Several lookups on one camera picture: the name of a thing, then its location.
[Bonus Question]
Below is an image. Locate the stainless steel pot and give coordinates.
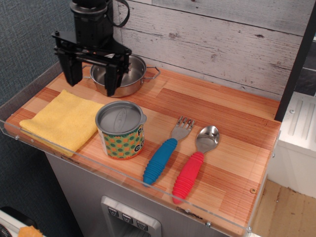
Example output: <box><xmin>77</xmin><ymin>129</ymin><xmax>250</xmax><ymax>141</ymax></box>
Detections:
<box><xmin>83</xmin><ymin>54</ymin><xmax>160</xmax><ymax>98</ymax></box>

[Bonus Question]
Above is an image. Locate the blue handled fork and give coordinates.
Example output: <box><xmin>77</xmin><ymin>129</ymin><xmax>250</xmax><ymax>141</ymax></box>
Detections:
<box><xmin>143</xmin><ymin>116</ymin><xmax>195</xmax><ymax>185</ymax></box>

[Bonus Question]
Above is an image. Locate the toy can with grey lid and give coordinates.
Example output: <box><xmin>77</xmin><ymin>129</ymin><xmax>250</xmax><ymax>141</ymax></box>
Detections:
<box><xmin>95</xmin><ymin>101</ymin><xmax>147</xmax><ymax>160</ymax></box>

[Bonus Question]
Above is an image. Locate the orange object at corner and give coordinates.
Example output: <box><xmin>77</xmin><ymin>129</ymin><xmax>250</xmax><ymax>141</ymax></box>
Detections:
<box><xmin>18</xmin><ymin>226</ymin><xmax>43</xmax><ymax>237</ymax></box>

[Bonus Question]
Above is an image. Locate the yellow folded cloth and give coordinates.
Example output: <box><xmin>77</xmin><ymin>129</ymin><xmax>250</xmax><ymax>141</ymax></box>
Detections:
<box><xmin>19</xmin><ymin>90</ymin><xmax>103</xmax><ymax>157</ymax></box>

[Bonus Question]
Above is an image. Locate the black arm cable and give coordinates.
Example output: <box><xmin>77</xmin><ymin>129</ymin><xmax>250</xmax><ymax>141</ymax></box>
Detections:
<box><xmin>106</xmin><ymin>0</ymin><xmax>130</xmax><ymax>28</ymax></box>

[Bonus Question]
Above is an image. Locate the red handled spoon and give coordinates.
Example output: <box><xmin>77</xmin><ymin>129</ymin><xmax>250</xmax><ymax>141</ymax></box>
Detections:
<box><xmin>172</xmin><ymin>125</ymin><xmax>220</xmax><ymax>204</ymax></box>

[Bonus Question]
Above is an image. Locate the clear acrylic guard rail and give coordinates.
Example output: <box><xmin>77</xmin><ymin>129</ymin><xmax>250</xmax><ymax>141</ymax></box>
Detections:
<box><xmin>0</xmin><ymin>64</ymin><xmax>280</xmax><ymax>237</ymax></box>

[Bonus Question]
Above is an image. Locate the silver dispenser button panel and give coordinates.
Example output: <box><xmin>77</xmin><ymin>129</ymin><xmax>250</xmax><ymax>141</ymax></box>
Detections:
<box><xmin>101</xmin><ymin>196</ymin><xmax>162</xmax><ymax>237</ymax></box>

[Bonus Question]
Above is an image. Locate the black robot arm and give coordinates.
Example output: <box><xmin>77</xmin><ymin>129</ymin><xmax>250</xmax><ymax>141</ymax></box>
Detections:
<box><xmin>52</xmin><ymin>0</ymin><xmax>132</xmax><ymax>96</ymax></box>

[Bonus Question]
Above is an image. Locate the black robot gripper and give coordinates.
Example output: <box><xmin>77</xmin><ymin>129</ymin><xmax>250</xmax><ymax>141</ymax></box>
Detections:
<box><xmin>52</xmin><ymin>0</ymin><xmax>131</xmax><ymax>96</ymax></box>

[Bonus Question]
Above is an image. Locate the grey toy fridge cabinet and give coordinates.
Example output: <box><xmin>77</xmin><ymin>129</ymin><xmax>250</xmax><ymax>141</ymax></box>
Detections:
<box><xmin>46</xmin><ymin>154</ymin><xmax>224</xmax><ymax>237</ymax></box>

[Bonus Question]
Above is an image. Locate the black vertical post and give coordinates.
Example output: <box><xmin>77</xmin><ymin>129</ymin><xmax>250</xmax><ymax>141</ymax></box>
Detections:
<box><xmin>275</xmin><ymin>1</ymin><xmax>316</xmax><ymax>122</ymax></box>

